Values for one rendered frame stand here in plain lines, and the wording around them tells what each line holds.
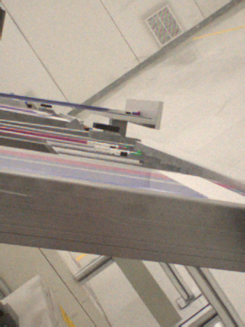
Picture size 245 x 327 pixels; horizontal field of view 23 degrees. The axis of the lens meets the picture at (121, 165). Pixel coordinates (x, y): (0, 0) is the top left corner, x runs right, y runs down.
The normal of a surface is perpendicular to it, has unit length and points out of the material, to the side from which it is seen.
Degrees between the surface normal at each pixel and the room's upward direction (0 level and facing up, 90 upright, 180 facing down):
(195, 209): 90
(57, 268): 90
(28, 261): 90
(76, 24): 90
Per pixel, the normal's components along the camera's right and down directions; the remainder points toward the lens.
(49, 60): 0.21, 0.13
